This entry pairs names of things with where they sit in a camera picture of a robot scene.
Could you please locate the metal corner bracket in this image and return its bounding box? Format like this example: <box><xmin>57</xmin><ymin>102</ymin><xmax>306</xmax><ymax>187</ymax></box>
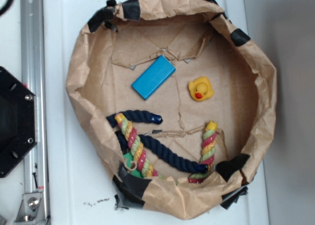
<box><xmin>14</xmin><ymin>192</ymin><xmax>45</xmax><ymax>225</ymax></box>

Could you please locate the navy blue rope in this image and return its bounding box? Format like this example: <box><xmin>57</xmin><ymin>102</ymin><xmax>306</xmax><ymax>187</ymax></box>
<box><xmin>106</xmin><ymin>110</ymin><xmax>209</xmax><ymax>174</ymax></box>

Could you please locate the yellow rubber duck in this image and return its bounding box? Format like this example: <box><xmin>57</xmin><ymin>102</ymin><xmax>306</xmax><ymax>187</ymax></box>
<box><xmin>188</xmin><ymin>76</ymin><xmax>214</xmax><ymax>101</ymax></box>

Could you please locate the multicolour twisted rope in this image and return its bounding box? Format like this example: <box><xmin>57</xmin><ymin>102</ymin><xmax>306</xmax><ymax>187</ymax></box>
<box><xmin>114</xmin><ymin>113</ymin><xmax>219</xmax><ymax>184</ymax></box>

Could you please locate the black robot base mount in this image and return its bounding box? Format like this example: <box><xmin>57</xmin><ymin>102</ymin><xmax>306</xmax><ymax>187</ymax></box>
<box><xmin>0</xmin><ymin>67</ymin><xmax>36</xmax><ymax>178</ymax></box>

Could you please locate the brown paper bag bin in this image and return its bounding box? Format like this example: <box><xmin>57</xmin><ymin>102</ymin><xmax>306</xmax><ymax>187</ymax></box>
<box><xmin>66</xmin><ymin>0</ymin><xmax>277</xmax><ymax>220</ymax></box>

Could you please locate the blue wooden block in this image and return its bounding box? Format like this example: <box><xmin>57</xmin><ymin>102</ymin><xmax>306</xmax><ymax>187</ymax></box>
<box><xmin>131</xmin><ymin>56</ymin><xmax>176</xmax><ymax>100</ymax></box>

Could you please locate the green toy piece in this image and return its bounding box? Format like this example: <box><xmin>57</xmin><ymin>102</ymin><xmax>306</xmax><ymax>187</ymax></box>
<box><xmin>124</xmin><ymin>153</ymin><xmax>142</xmax><ymax>178</ymax></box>

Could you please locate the aluminium extrusion rail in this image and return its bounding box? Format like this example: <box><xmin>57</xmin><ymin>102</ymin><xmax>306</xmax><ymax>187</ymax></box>
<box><xmin>21</xmin><ymin>0</ymin><xmax>51</xmax><ymax>225</ymax></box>

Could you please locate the black cable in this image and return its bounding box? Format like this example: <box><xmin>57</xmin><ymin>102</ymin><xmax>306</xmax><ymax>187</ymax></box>
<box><xmin>0</xmin><ymin>0</ymin><xmax>17</xmax><ymax>17</ymax></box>

